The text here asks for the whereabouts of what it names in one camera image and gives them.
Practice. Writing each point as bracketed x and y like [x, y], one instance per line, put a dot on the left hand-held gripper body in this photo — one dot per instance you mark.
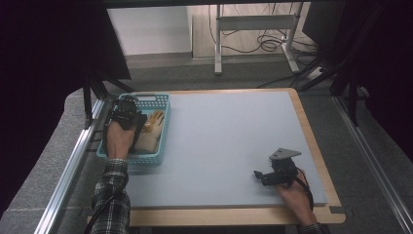
[125, 112]

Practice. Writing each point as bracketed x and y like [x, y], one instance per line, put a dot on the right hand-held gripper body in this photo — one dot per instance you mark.
[282, 172]

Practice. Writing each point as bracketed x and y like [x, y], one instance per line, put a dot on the teal plastic basket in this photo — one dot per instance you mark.
[147, 161]

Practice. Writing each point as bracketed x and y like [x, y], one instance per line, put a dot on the person's left hand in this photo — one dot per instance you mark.
[118, 143]

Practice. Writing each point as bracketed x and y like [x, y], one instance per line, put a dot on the person's right hand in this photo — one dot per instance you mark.
[298, 201]

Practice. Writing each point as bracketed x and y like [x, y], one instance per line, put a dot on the black tripod stand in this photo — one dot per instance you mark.
[352, 97]
[87, 104]

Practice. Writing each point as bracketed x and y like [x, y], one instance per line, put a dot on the light blue foam mat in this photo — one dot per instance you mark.
[227, 146]

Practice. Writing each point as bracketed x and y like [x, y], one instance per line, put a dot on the black curtain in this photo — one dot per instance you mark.
[389, 65]
[39, 65]

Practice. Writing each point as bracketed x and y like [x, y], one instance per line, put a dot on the aluminium rail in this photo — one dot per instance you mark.
[65, 182]
[373, 162]

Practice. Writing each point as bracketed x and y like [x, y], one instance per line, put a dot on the white metal desk frame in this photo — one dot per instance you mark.
[256, 22]

